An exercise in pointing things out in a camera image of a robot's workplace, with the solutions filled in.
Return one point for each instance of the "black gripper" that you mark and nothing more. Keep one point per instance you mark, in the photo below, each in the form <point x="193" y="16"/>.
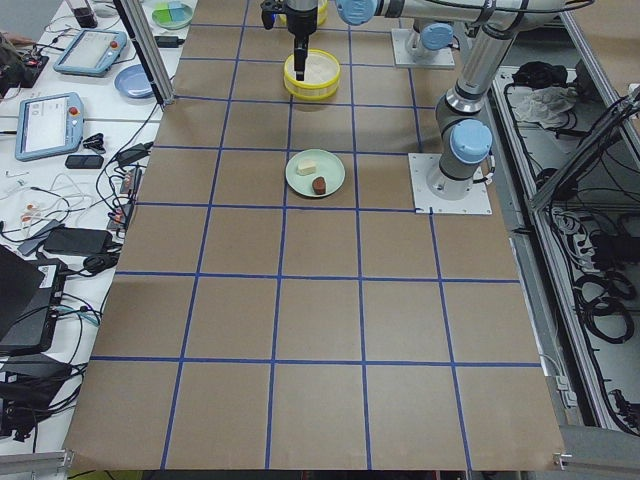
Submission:
<point x="301" y="23"/>

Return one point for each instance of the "yellow bamboo steamer basket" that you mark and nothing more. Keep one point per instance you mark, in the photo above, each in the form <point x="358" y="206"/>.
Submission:
<point x="321" y="78"/>

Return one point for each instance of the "white steamed bun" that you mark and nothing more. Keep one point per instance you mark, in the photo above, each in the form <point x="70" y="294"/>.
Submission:
<point x="306" y="167"/>

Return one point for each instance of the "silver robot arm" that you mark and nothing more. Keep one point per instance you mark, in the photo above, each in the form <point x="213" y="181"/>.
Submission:
<point x="433" y="37"/>
<point x="466" y="141"/>

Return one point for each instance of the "light green plate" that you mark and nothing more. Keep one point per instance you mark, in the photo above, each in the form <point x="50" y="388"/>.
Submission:
<point x="329" y="166"/>

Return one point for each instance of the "green bowl with blocks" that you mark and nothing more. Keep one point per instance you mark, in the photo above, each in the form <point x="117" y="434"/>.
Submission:
<point x="172" y="15"/>

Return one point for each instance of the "black power adapter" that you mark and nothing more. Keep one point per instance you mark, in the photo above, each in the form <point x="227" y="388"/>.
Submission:
<point x="168" y="41"/>

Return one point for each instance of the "brown steamed bun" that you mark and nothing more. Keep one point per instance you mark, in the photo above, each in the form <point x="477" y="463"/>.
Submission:
<point x="319" y="186"/>

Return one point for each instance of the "blue plate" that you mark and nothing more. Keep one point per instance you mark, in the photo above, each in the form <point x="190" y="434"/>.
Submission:
<point x="132" y="82"/>

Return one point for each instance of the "upper teach pendant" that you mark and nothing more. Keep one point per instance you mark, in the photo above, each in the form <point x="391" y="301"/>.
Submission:
<point x="92" y="53"/>

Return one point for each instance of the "teach pendant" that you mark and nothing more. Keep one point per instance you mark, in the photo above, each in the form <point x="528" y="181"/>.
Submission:
<point x="49" y="126"/>
<point x="92" y="53"/>

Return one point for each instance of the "white crumpled cloth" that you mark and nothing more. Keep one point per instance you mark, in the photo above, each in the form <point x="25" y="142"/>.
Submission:
<point x="548" y="107"/>

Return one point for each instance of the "lower teach pendant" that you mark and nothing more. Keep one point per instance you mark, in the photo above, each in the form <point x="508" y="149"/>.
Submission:
<point x="49" y="126"/>

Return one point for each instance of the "black laptop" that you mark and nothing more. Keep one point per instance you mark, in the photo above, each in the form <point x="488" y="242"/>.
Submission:
<point x="31" y="291"/>

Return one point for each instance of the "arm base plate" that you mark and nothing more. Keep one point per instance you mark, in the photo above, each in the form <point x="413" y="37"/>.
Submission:
<point x="434" y="193"/>
<point x="409" y="52"/>

